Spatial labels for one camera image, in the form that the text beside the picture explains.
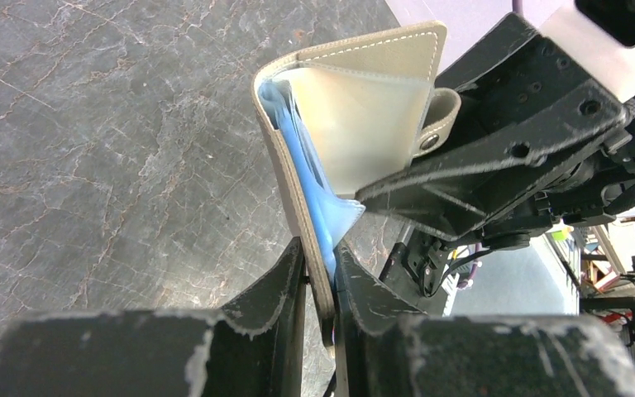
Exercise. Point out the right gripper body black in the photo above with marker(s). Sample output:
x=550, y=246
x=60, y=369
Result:
x=591, y=193

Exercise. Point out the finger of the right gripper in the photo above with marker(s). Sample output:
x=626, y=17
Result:
x=530, y=113

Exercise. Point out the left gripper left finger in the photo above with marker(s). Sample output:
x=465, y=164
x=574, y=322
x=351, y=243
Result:
x=250, y=346

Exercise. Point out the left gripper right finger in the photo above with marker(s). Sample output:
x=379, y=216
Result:
x=386, y=347

